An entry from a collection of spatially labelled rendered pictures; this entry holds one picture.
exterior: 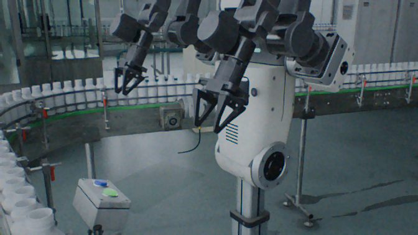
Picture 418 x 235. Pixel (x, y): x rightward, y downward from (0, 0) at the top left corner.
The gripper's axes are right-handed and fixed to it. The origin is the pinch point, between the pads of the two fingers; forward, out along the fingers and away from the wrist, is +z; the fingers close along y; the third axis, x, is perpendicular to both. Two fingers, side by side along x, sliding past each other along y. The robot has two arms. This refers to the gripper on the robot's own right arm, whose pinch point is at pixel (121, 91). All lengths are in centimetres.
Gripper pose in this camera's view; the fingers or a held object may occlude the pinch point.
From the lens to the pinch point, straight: 110.3
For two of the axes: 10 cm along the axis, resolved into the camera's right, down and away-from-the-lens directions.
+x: 7.4, 3.4, 5.8
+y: 5.6, 1.5, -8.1
